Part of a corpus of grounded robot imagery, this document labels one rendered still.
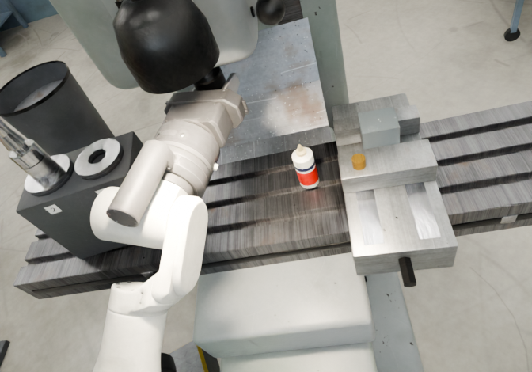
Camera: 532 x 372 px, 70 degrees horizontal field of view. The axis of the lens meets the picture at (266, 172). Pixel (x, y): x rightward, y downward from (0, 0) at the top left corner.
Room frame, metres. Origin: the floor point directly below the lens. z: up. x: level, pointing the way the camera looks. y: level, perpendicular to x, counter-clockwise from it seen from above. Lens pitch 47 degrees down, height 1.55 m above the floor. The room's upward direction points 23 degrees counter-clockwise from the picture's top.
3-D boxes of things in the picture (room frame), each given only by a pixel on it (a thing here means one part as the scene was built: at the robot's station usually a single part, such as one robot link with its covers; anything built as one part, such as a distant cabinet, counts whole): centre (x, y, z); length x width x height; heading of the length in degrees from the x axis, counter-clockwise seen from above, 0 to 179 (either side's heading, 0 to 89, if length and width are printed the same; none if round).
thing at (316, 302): (0.50, 0.03, 0.81); 0.50 x 0.35 x 0.12; 164
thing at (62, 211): (0.58, 0.32, 1.05); 0.22 x 0.12 x 0.20; 83
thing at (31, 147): (0.58, 0.37, 1.21); 0.05 x 0.05 x 0.01
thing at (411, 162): (0.38, -0.19, 1.04); 0.15 x 0.06 x 0.04; 72
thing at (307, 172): (0.49, -0.08, 1.01); 0.04 x 0.04 x 0.11
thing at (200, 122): (0.42, 0.07, 1.23); 0.13 x 0.12 x 0.10; 59
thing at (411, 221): (0.40, -0.20, 1.01); 0.35 x 0.15 x 0.11; 162
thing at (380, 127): (0.43, -0.21, 1.07); 0.06 x 0.05 x 0.06; 72
